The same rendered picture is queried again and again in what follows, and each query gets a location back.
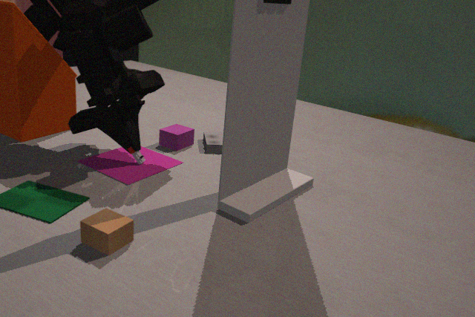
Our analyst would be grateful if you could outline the magenta square marking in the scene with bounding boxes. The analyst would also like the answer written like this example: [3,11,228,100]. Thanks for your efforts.
[77,146,183,185]

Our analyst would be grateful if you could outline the purple cube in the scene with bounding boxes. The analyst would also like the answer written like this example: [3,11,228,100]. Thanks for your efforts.
[159,124,194,151]

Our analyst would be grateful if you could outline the green flat square mat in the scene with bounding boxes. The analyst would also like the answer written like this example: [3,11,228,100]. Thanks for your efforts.
[0,180,90,223]

